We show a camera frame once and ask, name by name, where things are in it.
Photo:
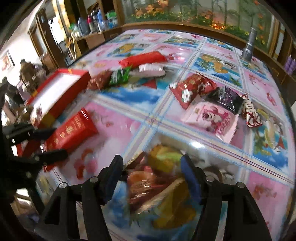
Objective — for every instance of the black purple snack packet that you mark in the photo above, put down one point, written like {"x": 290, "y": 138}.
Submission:
{"x": 227, "y": 98}

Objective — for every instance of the green snack packet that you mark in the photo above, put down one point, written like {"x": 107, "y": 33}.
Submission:
{"x": 120, "y": 76}

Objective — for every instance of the red flower snack packet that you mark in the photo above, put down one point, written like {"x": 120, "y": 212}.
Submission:
{"x": 185, "y": 91}

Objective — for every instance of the red gift box tray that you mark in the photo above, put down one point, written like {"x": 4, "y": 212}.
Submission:
{"x": 55, "y": 94}

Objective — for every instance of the blue thermos bottle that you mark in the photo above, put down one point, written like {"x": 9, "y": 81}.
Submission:
{"x": 101, "y": 21}

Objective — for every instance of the red white patterned candy packet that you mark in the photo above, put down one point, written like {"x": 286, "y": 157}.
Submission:
{"x": 249, "y": 113}

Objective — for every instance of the long red snack bag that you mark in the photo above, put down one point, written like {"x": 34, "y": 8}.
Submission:
{"x": 146, "y": 58}

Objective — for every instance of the clear brown snack packet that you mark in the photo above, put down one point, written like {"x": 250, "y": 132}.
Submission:
{"x": 157, "y": 190}

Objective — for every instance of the pink bear snack packet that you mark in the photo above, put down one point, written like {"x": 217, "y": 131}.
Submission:
{"x": 213, "y": 118}

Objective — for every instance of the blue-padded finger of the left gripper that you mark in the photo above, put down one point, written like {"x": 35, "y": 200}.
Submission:
{"x": 46, "y": 158}

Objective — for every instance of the colourful cartoon tablecloth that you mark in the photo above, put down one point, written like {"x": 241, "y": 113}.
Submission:
{"x": 144, "y": 115}

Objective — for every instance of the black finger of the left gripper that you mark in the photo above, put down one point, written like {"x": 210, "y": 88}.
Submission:
{"x": 17, "y": 133}

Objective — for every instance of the grey water jug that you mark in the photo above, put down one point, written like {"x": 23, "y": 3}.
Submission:
{"x": 83, "y": 27}

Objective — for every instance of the dark red snack packet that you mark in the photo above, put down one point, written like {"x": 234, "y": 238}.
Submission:
{"x": 100, "y": 81}

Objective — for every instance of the wooden flower display cabinet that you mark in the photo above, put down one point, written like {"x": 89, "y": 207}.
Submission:
{"x": 227, "y": 21}

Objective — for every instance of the seated person brown jacket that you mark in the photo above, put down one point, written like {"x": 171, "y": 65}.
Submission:
{"x": 32, "y": 75}

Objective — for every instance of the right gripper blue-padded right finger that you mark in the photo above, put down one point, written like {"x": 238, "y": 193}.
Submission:
{"x": 195, "y": 179}

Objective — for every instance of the framed wall painting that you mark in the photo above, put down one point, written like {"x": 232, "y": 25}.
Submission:
{"x": 7, "y": 63}

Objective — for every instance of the white pink snack packet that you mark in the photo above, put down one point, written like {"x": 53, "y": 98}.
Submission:
{"x": 148, "y": 70}

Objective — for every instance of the red snack pack gold letters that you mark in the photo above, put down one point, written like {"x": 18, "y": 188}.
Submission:
{"x": 72, "y": 133}

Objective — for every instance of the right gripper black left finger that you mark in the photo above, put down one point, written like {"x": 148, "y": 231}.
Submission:
{"x": 108, "y": 179}

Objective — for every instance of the purple bottle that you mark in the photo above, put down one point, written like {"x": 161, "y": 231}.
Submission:
{"x": 292, "y": 67}
{"x": 288, "y": 63}

